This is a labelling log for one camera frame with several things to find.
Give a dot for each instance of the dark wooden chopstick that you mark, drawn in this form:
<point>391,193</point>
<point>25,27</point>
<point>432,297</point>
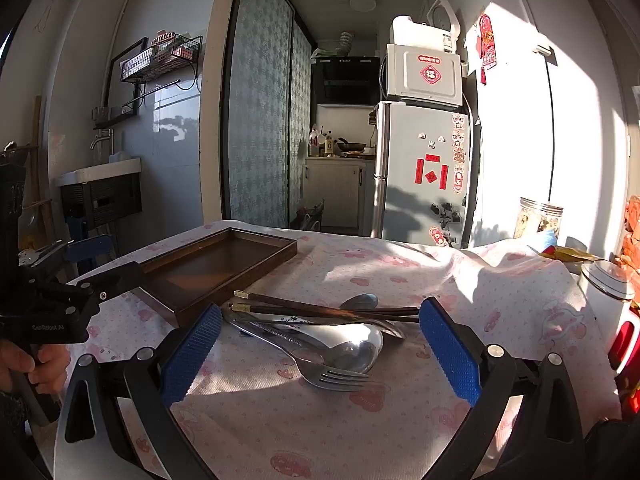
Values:
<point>280,310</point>
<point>300,300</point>

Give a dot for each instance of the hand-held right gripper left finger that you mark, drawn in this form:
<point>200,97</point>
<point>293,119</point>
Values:
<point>192,355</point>

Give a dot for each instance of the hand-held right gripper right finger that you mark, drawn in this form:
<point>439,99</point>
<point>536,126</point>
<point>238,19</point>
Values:
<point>450,355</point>

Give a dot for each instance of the white microwave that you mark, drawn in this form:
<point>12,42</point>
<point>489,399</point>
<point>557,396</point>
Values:
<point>405,75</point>

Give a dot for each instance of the black wok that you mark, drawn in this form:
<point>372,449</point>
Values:
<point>350,146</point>

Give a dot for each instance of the blue packet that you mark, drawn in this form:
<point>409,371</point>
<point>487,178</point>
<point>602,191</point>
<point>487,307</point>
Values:
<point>545,240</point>

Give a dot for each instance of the red wall ornament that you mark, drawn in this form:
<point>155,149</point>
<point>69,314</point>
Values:
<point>487,45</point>

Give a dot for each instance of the white oval frame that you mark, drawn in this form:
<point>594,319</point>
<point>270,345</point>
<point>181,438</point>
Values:
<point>452,7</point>

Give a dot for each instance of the black range hood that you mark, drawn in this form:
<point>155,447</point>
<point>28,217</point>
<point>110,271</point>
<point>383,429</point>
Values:
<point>345,80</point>

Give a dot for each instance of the yellow snack packet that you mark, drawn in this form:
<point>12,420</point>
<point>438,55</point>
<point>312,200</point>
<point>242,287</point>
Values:
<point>570,255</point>

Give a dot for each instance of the person's left hand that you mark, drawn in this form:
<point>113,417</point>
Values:
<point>20,365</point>

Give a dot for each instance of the metal faucet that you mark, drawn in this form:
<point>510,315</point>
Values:
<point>102,142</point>

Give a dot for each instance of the glass jar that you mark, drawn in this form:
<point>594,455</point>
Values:
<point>537,220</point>

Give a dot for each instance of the large metal spoon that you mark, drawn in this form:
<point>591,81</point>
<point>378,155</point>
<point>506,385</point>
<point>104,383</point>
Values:
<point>355,357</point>

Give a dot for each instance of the black wall shelf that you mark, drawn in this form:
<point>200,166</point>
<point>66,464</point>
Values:
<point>115,117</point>

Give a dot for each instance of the white ceramic spoon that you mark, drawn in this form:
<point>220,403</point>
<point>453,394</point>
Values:
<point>372,335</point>

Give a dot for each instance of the clear plastic bottle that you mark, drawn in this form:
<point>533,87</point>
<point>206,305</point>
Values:
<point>313,142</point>

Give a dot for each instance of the dark wooden tray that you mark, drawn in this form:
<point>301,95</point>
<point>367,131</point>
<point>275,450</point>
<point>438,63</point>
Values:
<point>215,270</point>

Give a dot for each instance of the patterned sliding door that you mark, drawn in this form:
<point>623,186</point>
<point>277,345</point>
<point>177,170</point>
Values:
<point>260,110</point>

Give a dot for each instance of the white kitchen cabinet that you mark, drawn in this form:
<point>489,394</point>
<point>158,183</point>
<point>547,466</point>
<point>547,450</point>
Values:
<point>335,190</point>

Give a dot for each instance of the dark bag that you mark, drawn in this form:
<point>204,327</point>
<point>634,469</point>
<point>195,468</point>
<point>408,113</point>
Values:
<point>310,215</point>

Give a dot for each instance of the silver fridge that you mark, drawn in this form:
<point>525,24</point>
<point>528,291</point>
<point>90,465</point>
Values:
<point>415,200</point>

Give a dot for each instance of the yellow label bottle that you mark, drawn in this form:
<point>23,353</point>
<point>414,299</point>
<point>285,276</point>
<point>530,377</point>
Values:
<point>328,146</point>

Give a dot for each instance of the white insulated mug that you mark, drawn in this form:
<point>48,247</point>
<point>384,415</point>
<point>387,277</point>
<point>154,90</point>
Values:
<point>605,300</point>

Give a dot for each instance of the round ceiling lamp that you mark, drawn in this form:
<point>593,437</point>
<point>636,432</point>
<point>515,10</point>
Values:
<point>362,2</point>

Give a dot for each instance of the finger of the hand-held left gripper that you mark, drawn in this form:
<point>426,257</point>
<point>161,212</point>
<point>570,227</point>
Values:
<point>120,280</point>

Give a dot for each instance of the white sink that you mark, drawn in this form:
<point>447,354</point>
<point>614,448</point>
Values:
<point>95,170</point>

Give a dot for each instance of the black crate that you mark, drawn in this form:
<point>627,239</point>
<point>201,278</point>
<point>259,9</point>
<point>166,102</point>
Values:
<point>100,202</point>

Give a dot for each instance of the small metal spoon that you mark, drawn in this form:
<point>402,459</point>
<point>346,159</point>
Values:
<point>359,301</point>

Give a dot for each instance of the red container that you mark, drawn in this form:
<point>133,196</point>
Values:
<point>625,345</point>

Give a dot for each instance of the pink printed tablecloth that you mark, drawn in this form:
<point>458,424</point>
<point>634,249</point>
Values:
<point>280,425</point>

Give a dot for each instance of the white wall junction box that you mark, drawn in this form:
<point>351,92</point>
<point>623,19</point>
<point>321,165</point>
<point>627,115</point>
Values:
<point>545,51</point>

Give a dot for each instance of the metal fork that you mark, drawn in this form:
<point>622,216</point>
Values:
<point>330,380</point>

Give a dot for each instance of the stacked bowls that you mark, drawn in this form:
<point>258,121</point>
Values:
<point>346,42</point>

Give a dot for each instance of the blue chair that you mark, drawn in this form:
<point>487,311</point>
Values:
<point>90,250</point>

